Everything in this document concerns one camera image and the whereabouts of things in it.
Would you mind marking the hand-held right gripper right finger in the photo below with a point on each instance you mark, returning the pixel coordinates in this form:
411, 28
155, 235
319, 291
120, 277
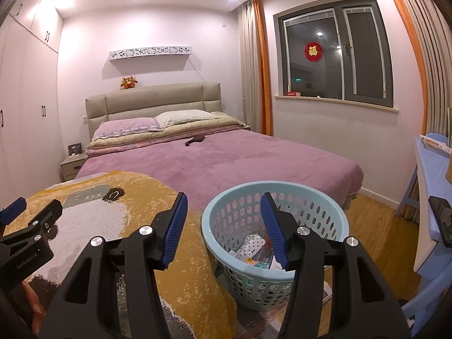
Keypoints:
273, 233

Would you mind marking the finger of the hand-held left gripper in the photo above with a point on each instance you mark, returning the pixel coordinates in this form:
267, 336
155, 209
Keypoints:
14, 209
46, 217

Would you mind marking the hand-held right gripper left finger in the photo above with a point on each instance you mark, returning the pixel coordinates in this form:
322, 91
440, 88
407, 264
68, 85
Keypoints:
173, 233

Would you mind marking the light blue plastic basket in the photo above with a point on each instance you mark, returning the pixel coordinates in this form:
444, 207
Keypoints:
229, 279

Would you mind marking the person's left hand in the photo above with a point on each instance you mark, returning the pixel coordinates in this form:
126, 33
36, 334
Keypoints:
33, 298

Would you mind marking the white dotted packet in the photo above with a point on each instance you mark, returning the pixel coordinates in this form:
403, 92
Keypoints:
252, 245

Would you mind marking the white paper piece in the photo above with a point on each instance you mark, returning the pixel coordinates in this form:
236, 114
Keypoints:
277, 263

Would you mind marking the yellow printed blanket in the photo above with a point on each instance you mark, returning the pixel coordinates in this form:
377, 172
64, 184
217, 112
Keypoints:
141, 190

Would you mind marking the beige nightstand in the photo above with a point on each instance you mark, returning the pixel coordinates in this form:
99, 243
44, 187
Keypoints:
72, 167

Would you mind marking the bed with purple cover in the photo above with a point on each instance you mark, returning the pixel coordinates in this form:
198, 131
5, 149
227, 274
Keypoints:
265, 162

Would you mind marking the folded beige quilt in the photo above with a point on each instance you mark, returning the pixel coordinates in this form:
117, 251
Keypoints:
141, 143

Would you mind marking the wooden brush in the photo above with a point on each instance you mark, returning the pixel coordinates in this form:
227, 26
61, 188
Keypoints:
196, 140

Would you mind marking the white wardrobe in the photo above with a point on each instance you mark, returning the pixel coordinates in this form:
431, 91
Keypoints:
24, 113

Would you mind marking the purple pillow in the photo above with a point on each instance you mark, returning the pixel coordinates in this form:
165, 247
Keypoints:
127, 127

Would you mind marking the white pillow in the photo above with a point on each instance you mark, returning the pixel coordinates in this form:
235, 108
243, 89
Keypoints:
187, 116

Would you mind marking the small red box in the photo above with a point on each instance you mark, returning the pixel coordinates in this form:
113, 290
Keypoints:
293, 93

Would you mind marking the orange plush toy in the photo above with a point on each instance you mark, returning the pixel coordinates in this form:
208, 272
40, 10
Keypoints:
128, 83

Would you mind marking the blue desk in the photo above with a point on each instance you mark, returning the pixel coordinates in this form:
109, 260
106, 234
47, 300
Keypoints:
429, 176

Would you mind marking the black phone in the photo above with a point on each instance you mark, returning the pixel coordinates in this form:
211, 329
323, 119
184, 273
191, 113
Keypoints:
441, 222

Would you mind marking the blue chair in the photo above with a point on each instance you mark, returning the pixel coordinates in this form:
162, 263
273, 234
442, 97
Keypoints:
429, 300

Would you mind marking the white paper box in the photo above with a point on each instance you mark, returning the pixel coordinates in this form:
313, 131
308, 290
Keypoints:
436, 145

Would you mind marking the round red window ornament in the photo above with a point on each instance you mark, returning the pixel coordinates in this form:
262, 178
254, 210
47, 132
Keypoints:
313, 51

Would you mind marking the grey framed window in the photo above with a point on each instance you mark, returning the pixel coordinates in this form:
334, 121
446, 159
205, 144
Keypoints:
363, 49

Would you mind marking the striped beige and orange curtain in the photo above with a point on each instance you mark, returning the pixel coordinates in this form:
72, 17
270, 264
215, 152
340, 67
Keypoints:
423, 60

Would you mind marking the small dark photo frame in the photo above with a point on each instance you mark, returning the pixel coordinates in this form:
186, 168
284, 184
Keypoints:
74, 149

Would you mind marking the white patterned wall shelf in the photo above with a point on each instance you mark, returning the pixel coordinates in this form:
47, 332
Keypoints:
150, 52

